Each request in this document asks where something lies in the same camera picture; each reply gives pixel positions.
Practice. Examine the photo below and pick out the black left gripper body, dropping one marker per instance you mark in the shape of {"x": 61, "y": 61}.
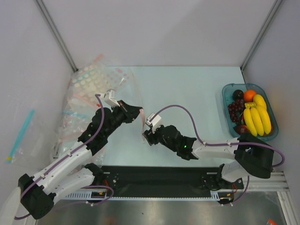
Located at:
{"x": 121, "y": 114}

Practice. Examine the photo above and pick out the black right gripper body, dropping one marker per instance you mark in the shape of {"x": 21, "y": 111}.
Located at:
{"x": 154, "y": 135}

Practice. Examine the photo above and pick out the pink dotted zip top bag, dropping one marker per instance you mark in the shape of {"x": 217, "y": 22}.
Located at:
{"x": 123, "y": 81}

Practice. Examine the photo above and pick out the yellow banana bunch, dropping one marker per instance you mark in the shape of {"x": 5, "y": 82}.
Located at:
{"x": 257, "y": 120}

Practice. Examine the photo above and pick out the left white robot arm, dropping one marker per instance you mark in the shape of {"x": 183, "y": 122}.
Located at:
{"x": 41, "y": 191}

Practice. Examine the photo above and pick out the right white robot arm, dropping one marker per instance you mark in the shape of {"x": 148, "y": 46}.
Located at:
{"x": 247, "y": 155}

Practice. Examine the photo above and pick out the pile of zip bags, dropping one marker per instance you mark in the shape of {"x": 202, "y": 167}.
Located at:
{"x": 81, "y": 103}

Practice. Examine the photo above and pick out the red apple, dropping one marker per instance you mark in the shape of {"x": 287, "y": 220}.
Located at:
{"x": 241, "y": 128}

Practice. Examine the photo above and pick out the purple grape bunch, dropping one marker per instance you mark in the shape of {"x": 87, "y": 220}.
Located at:
{"x": 236, "y": 110}

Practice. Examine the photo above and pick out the teal plastic fruit bin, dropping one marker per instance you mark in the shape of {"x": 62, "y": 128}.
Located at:
{"x": 227, "y": 92}

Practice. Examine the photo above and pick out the dark plum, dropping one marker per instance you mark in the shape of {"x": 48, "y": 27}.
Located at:
{"x": 238, "y": 94}

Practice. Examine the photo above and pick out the orange fruit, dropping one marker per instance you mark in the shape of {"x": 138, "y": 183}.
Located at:
{"x": 249, "y": 95}

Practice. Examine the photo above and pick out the yellow mango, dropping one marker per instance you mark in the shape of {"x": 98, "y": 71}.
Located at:
{"x": 259, "y": 100}

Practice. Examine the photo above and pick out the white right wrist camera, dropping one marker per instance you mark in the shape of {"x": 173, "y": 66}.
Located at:
{"x": 153, "y": 121}

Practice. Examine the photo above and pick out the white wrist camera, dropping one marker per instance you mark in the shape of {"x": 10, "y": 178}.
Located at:
{"x": 109, "y": 98}
{"x": 153, "y": 121}

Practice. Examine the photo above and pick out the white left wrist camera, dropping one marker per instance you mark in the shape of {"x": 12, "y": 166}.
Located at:
{"x": 109, "y": 98}

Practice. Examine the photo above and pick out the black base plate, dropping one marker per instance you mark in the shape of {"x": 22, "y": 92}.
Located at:
{"x": 173, "y": 177}

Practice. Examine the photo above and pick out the white slotted cable duct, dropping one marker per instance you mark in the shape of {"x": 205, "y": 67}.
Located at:
{"x": 130, "y": 192}

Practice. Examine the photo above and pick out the blue zipper bag on wall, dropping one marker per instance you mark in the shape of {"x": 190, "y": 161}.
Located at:
{"x": 34, "y": 143}

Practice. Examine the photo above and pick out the aluminium frame rail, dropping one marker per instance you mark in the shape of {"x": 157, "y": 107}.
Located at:
{"x": 269, "y": 180}

